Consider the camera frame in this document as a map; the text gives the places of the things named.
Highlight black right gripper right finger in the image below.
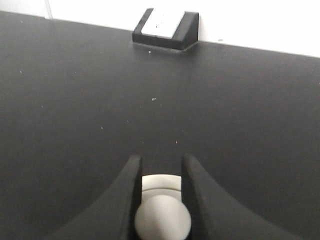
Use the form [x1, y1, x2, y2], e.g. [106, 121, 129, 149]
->
[181, 154, 299, 240]

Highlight glass jar with white lid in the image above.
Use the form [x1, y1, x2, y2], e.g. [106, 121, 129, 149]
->
[134, 174, 192, 240]

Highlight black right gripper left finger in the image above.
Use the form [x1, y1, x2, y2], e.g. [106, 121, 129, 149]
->
[47, 155, 142, 240]

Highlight black socket box white outlet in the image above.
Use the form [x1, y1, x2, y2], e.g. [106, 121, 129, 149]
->
[132, 8, 200, 51]

